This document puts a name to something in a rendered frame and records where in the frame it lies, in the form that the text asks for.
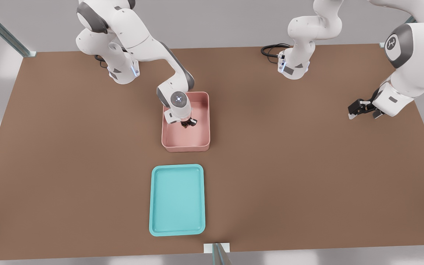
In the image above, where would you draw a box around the black cable loop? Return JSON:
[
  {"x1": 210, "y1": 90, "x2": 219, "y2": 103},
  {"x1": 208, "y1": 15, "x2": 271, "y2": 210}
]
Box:
[
  {"x1": 261, "y1": 43, "x2": 290, "y2": 64},
  {"x1": 95, "y1": 54, "x2": 110, "y2": 69}
]

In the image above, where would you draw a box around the pale blue-green tray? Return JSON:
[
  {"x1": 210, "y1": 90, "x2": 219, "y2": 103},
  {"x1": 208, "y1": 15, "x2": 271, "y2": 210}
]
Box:
[{"x1": 149, "y1": 164, "x2": 206, "y2": 237}]

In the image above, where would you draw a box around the silver frame post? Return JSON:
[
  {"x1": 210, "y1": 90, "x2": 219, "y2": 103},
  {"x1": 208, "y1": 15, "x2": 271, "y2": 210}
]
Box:
[
  {"x1": 203, "y1": 243, "x2": 233, "y2": 265},
  {"x1": 0, "y1": 0, "x2": 37, "y2": 58}
]

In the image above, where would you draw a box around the pink rectangular box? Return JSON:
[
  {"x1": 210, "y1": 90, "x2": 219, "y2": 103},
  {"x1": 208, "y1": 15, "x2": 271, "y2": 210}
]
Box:
[{"x1": 161, "y1": 92, "x2": 211, "y2": 153}]

